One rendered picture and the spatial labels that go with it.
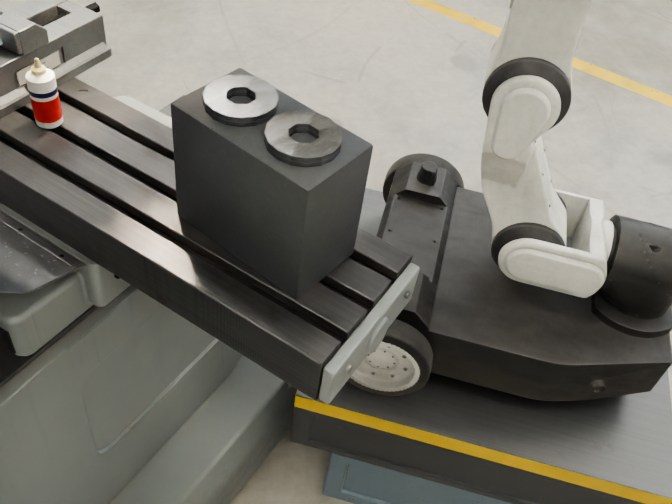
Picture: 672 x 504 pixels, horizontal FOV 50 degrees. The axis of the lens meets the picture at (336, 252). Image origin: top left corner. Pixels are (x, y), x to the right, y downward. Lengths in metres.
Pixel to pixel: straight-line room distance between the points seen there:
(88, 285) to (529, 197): 0.79
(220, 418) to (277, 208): 0.93
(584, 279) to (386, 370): 0.42
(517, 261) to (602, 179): 1.52
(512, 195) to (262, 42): 2.07
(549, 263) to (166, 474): 0.90
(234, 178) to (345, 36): 2.56
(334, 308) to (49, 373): 0.47
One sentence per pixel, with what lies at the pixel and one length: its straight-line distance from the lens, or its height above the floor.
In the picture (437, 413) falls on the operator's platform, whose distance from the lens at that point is 1.52.
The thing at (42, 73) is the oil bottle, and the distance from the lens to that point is 1.14.
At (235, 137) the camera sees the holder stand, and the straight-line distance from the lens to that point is 0.84.
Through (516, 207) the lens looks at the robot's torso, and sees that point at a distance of 1.41.
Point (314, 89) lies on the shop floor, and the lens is 3.01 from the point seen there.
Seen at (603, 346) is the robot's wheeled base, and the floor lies 0.57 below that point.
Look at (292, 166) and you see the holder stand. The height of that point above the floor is 1.15.
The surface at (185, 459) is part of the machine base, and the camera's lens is 1.65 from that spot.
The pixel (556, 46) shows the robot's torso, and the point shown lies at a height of 1.11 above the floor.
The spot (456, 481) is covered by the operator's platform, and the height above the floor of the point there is 0.23.
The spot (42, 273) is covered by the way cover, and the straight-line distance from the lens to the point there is 1.05.
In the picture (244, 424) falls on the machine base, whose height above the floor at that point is 0.20.
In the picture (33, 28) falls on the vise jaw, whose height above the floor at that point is 1.06.
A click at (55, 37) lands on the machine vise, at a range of 1.26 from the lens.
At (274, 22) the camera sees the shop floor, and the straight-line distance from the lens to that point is 3.44.
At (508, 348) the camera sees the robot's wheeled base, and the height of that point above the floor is 0.57.
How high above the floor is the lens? 1.66
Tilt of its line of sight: 46 degrees down
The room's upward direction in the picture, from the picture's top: 9 degrees clockwise
